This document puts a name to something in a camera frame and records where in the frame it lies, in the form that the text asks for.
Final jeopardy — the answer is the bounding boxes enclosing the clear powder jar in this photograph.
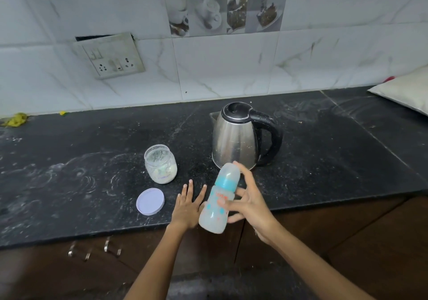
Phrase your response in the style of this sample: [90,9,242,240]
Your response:
[144,144,178,185]

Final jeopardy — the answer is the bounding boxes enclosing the clear plastic baby bottle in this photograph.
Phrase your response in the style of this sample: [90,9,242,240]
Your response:
[198,184,236,235]

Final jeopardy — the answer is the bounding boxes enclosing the lilac round jar lid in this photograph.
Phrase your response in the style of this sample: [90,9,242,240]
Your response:
[136,188,165,216]

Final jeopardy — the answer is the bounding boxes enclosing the person's left forearm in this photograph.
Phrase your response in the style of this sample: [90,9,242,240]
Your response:
[123,222,191,300]

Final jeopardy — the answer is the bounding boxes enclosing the white wall switch socket plate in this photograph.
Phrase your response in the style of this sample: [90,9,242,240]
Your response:
[72,32,146,80]

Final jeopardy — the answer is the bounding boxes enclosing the person's right hand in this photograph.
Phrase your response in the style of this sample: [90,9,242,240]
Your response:
[217,161,280,245]

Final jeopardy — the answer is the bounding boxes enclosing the white sack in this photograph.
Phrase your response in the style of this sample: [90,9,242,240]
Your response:
[367,65,428,116]

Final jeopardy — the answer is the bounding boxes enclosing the steel electric kettle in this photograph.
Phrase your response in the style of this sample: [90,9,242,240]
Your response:
[209,101,284,171]

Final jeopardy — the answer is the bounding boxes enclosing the metal cabinet handle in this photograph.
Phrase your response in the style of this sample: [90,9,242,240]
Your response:
[103,236,122,258]
[68,242,92,262]

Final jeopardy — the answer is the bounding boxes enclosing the person's right forearm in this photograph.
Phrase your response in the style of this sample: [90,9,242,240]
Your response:
[266,224,375,300]

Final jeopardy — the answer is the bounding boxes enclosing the person's left hand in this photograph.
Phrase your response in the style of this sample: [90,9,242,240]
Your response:
[169,179,208,232]

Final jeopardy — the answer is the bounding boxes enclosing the yellow-green cloth scrap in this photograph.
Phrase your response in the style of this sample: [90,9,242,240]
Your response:
[1,112,29,128]

